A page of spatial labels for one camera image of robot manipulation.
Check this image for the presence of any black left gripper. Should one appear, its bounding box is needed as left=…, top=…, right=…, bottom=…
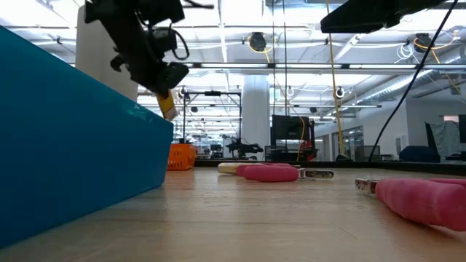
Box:
left=98, top=17, right=190, bottom=99

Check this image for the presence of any pink-handled hole punch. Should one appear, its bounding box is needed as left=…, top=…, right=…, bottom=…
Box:
left=355, top=177, right=466, bottom=232
left=235, top=162, right=335, bottom=183

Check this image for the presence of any orange plastic basket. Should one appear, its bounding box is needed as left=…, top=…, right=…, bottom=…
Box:
left=167, top=143, right=197, bottom=171

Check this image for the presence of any white building column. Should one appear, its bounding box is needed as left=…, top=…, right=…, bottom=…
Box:
left=242, top=74, right=271, bottom=161

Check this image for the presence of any teal plastic bin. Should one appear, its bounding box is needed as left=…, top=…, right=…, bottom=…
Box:
left=0, top=25, right=175, bottom=250

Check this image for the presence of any black background cabinet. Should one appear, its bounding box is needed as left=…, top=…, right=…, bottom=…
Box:
left=269, top=115, right=316, bottom=162

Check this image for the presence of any dark blue chair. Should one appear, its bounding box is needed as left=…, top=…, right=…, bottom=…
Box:
left=398, top=122, right=441, bottom=164

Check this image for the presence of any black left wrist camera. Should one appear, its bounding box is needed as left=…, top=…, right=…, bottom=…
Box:
left=151, top=27, right=180, bottom=52

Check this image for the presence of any black background workstation frame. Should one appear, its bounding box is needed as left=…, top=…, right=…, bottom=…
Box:
left=181, top=90, right=243, bottom=161

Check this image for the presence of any black ceiling cable reel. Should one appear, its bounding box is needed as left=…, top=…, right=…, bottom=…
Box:
left=249, top=31, right=267, bottom=52
left=414, top=32, right=433, bottom=48

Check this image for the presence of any yellow cable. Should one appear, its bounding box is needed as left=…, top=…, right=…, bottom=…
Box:
left=325, top=0, right=345, bottom=158

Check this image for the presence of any black hanging cable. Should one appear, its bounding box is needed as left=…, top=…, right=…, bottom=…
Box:
left=368, top=0, right=460, bottom=163

